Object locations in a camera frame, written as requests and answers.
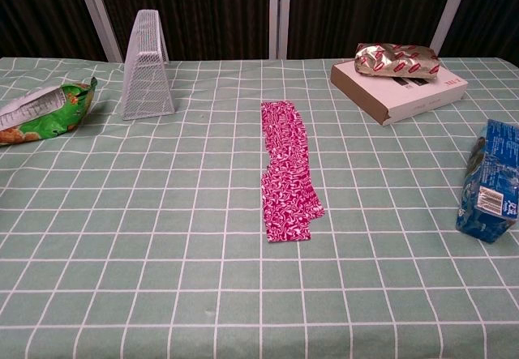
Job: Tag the green checked tablecloth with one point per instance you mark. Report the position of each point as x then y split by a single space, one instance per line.
121 253

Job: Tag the green snack bag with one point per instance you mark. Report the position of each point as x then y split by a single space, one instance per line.
48 116

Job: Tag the blue snack package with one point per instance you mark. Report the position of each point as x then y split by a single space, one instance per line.
492 180

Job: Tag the white screen frame post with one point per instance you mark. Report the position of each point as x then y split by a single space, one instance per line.
99 14
452 8
280 10

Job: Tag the gold red foil snack bag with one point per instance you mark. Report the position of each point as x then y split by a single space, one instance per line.
389 61

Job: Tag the pink patterned cloth strip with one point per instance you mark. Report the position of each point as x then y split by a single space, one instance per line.
284 144

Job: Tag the flat white cardboard box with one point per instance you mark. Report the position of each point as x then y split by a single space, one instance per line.
409 96

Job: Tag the dark corrugated screen panel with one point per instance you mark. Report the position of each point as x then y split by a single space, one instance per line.
36 10
357 6
202 10
490 10

